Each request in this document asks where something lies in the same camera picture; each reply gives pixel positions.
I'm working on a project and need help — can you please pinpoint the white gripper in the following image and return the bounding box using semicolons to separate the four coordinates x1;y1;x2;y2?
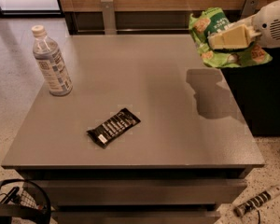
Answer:
208;0;280;49

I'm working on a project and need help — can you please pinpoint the green rice chip bag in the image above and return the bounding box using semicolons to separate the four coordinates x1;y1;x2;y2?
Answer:
189;7;273;69

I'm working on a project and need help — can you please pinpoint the black rxbar chocolate bar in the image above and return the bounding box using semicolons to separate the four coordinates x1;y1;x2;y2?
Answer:
87;108;141;148

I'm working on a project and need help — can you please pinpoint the grey drawer cabinet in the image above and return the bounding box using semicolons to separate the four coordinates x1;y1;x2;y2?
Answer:
3;35;264;224

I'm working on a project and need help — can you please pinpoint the white power strip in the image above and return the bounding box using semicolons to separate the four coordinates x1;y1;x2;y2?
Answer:
233;185;280;217

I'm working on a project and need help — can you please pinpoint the clear plastic water bottle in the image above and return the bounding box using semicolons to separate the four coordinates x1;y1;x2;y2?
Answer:
32;25;73;96

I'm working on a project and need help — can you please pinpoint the right metal bracket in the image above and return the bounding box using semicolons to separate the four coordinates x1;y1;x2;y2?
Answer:
240;0;259;19

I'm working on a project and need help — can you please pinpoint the metal bracket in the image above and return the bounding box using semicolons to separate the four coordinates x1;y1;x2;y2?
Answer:
101;0;117;35
240;0;259;19

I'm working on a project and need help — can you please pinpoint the left metal bracket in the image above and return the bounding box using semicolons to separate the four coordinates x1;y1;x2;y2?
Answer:
101;0;117;35

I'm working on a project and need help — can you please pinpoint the black wire basket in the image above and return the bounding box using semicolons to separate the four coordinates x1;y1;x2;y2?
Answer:
0;178;51;224

